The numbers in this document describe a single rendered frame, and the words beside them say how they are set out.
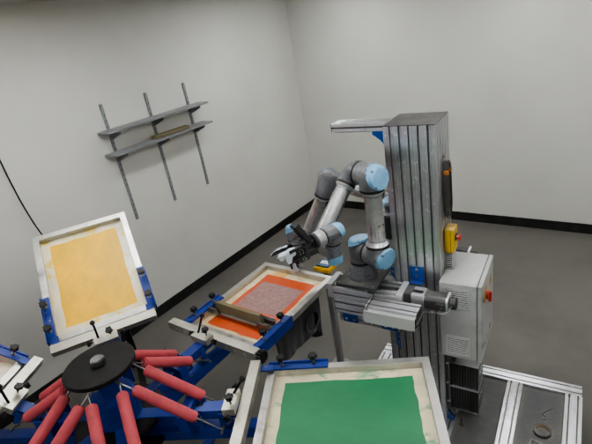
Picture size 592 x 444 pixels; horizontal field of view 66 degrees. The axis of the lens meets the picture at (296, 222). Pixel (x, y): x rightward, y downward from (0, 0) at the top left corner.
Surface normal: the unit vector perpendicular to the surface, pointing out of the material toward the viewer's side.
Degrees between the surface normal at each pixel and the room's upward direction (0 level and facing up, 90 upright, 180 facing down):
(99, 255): 32
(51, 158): 90
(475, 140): 90
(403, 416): 0
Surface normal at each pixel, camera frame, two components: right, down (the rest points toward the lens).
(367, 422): -0.16, -0.90
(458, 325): -0.50, 0.42
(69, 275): 0.08, -0.61
